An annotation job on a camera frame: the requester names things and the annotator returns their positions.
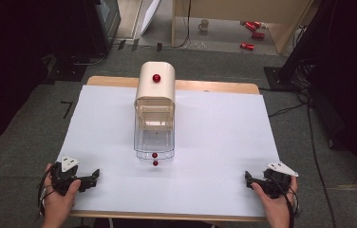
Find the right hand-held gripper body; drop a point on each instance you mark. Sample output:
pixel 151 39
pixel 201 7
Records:
pixel 276 183

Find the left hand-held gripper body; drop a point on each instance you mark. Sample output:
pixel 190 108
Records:
pixel 63 177

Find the person's right hand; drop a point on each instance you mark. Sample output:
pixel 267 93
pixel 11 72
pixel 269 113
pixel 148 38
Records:
pixel 274 205

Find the person's left hand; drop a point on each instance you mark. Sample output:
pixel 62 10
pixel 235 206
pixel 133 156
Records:
pixel 60 202

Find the white table sheet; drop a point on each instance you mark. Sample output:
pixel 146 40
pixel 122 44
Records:
pixel 217 142

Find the clear drawer with red knob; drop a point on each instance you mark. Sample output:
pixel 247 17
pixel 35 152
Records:
pixel 154 144
pixel 155 156

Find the black stand base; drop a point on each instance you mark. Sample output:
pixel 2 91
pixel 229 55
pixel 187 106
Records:
pixel 278 79

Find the wooden table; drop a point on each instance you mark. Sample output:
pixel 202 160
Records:
pixel 198 85

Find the cream drawer cabinet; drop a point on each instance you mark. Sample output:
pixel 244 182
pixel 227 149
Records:
pixel 156 87

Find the dark curtain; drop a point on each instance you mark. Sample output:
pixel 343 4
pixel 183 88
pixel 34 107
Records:
pixel 9 63

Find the red can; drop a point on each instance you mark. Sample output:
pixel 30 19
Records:
pixel 252 25
pixel 258 35
pixel 247 46

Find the black monitor cabinet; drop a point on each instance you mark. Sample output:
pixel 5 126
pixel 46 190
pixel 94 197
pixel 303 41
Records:
pixel 102 22

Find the grey mug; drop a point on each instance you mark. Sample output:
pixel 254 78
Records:
pixel 203 25

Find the white board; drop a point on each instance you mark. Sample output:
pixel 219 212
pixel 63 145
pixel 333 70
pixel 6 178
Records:
pixel 149 14

